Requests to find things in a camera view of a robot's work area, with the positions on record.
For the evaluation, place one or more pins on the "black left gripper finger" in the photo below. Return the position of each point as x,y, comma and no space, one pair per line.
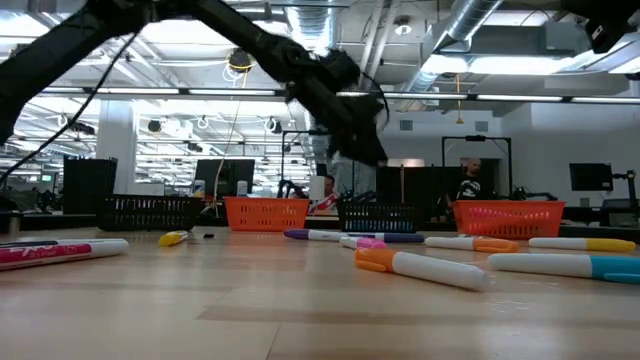
354,147
375,150

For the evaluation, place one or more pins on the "orange-capped white thin marker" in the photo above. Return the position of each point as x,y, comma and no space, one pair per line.
430,270
495,245

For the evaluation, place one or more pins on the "yellow-capped white thin marker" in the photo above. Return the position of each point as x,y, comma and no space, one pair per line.
172,239
605,244

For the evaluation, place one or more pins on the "background black robot arm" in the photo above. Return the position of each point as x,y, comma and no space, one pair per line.
520,192

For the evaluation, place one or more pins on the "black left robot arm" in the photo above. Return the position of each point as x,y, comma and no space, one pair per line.
40,60

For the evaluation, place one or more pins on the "black monitor on arm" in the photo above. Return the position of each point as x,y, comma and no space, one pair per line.
592,176

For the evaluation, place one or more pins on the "person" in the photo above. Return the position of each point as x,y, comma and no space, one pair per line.
328,186
470,182

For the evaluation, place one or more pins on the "black partition panel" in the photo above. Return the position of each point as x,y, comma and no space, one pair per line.
415,182
87,185

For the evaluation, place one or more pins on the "black slotted plastic basket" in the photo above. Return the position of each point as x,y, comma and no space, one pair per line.
150,212
377,217

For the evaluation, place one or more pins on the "pink-capped white thin marker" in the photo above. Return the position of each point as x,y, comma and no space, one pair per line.
367,244

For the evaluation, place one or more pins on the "round ceiling fixture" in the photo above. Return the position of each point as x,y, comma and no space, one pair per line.
402,27

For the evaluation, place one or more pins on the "orange slotted plastic basket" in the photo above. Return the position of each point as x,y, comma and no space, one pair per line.
507,219
266,214

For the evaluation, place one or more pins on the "black desk monitor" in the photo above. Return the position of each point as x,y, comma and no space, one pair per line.
230,175

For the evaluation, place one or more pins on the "LED light bar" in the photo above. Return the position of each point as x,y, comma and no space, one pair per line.
200,92

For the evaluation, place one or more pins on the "blue-capped white thin marker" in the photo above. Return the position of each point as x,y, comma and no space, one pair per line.
550,264

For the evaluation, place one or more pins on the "white building column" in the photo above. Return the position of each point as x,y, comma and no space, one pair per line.
116,145

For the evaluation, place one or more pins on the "red thin dry-erase marker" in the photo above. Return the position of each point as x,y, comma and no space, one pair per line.
50,254

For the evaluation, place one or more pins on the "black background frame rig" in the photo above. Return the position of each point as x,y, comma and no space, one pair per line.
475,137
295,132

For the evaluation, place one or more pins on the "silver ventilation duct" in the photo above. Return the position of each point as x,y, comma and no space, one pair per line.
320,20
465,22

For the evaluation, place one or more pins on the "black ceiling-mounted camera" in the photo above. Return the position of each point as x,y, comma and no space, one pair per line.
240,59

